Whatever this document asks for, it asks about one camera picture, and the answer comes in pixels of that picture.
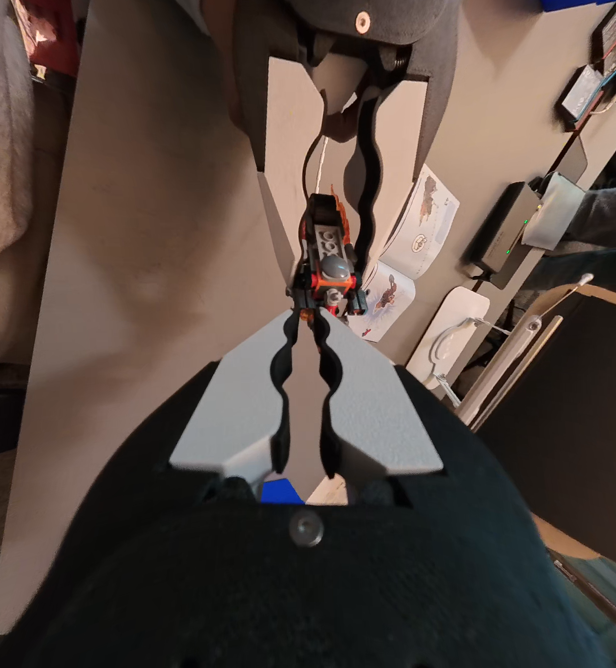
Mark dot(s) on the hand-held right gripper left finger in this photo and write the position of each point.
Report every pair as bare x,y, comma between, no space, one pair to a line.
229,417

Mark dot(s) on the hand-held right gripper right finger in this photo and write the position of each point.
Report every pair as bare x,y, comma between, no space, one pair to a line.
381,417

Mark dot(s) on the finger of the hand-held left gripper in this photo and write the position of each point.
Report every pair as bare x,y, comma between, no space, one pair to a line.
287,156
399,135

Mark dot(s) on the lego motorcycle model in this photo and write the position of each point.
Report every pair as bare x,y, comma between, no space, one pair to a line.
328,245

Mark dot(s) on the lego instruction booklet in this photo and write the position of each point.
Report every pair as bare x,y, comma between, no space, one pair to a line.
422,219

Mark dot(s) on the person's left hand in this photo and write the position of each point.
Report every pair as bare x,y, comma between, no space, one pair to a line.
342,125

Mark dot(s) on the white metal stand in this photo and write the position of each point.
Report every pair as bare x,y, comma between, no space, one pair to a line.
454,323

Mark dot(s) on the black charger box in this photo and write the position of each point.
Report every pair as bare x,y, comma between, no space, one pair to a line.
501,229

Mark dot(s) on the red plastic wrapper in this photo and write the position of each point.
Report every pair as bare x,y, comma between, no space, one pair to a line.
52,36

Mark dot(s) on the person's grey hoodie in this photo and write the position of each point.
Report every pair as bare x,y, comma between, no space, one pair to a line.
0,130

